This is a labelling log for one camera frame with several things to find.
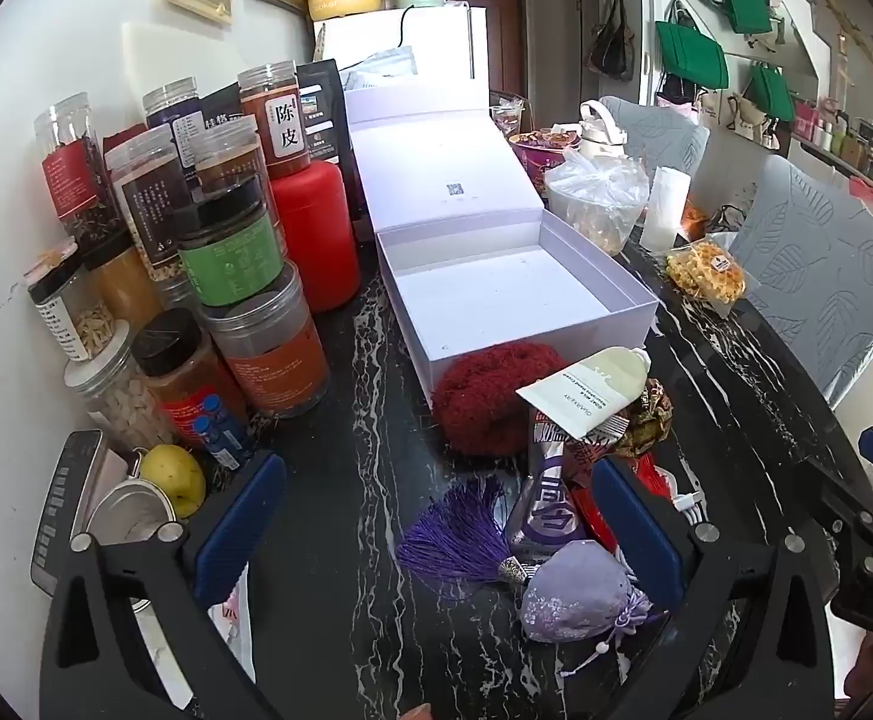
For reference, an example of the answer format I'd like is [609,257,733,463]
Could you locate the red fuzzy scrunchie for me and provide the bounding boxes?
[430,341,557,458]

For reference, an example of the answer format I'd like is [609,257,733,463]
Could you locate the pale green hand cream tube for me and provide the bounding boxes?
[515,345,653,440]

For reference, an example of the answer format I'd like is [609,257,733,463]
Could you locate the jar of white slices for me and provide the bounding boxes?
[63,345,182,455]

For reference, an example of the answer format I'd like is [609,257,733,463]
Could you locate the red canister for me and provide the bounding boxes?
[267,160,362,314]

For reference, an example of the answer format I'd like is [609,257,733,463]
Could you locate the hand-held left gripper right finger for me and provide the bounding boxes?
[590,456,835,720]

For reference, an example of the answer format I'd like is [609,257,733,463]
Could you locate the brown door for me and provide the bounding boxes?
[447,0,527,95]

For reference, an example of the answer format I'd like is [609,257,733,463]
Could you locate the dark hanging bag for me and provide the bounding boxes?
[586,0,636,83]

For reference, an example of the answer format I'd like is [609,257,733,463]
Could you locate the green-label jar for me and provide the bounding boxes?
[176,176,287,308]

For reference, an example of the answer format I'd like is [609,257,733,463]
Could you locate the white charging cable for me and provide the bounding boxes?
[661,469,707,522]

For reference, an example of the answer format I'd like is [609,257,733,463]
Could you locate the yellow waffle snack packet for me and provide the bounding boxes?
[663,234,760,320]

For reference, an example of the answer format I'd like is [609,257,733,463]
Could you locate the gold brown candy wrapper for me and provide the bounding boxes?
[620,379,677,458]

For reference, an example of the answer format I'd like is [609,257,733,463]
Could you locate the black-cap spice bottle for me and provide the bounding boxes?
[131,307,250,451]

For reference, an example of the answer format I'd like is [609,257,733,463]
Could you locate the yellow-filled clear jar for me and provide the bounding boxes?
[80,229,163,331]

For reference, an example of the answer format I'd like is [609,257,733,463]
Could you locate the white refrigerator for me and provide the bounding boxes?
[312,4,490,102]

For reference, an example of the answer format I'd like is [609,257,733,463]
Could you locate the clear plastic bag of snacks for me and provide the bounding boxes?
[542,146,651,257]

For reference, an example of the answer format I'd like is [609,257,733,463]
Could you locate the black-label clear jar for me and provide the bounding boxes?
[104,124,201,282]

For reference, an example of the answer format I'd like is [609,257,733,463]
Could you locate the black flat electronic device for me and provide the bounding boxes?
[29,429,111,597]

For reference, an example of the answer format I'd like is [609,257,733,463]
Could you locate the row of cosmetic bottles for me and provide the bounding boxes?
[792,97,873,196]

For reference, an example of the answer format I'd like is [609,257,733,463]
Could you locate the red-label clear jar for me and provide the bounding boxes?
[33,92,126,248]

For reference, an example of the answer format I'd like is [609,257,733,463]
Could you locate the purple instant noodle bowl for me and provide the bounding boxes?
[507,127,583,200]

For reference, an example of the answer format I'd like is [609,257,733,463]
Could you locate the black food pouch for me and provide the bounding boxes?
[295,58,355,222]

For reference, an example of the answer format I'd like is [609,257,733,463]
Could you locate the orange-label wide jar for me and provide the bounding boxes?
[200,262,332,417]

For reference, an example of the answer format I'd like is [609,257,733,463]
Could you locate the grey paper packets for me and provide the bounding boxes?
[340,45,416,91]

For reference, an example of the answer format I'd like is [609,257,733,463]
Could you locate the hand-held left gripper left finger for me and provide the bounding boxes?
[38,452,289,720]

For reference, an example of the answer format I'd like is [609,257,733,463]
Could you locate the yellow-green apple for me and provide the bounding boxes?
[140,444,207,518]

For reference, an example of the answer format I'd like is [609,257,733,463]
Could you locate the purple white snack packet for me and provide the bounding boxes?
[503,405,610,563]

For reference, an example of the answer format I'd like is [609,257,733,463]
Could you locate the white cup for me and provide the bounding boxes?
[87,476,178,545]

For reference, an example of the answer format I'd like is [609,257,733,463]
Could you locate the purple tassel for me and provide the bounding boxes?
[395,476,538,605]

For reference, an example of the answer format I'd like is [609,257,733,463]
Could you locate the seed jar with white label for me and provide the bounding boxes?
[26,240,133,365]

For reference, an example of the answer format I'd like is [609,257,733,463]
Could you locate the dark-blue-label clear jar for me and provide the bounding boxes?
[142,77,208,166]

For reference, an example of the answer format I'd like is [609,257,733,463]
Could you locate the white-label amber jar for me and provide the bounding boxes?
[237,62,308,181]

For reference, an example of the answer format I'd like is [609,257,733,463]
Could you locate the long red pink packet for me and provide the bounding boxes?
[567,420,681,500]

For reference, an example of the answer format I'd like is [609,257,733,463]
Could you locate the white gift box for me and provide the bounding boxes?
[342,75,660,415]

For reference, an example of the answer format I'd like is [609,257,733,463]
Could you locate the purple sachet pouch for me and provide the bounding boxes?
[518,540,666,680]

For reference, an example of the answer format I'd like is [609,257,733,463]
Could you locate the paper towel roll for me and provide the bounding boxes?
[638,165,691,252]

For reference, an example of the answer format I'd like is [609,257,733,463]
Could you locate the white canvas bag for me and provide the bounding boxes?
[736,101,782,147]

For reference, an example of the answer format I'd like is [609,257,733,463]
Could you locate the grey leaf-pattern chair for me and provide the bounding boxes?
[728,155,873,410]
[599,95,711,188]

